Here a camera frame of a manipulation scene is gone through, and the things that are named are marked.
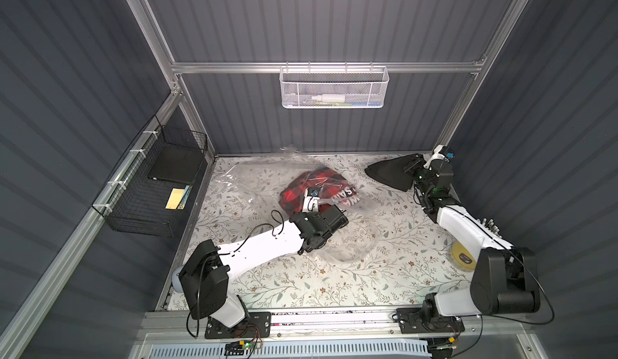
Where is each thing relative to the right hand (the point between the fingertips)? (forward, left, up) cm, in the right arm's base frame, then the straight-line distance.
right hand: (412, 155), depth 83 cm
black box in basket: (-4, +82, 0) cm, 82 cm away
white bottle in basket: (+24, +28, +8) cm, 38 cm away
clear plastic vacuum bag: (+8, +49, -27) cm, 57 cm away
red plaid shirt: (-4, +28, -13) cm, 32 cm away
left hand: (-19, +37, -10) cm, 43 cm away
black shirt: (+2, +4, -11) cm, 12 cm away
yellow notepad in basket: (-18, +78, -1) cm, 80 cm away
